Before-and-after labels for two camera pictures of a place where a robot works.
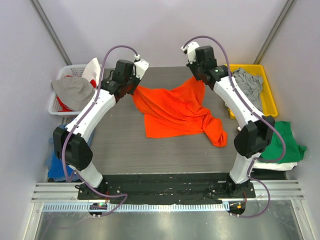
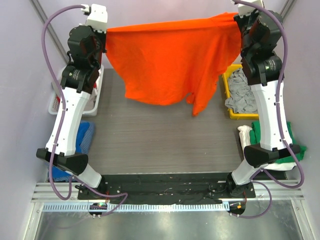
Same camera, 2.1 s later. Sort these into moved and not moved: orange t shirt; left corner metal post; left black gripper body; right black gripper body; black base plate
Moved: left black gripper body; right black gripper body; orange t shirt
Not moved: black base plate; left corner metal post
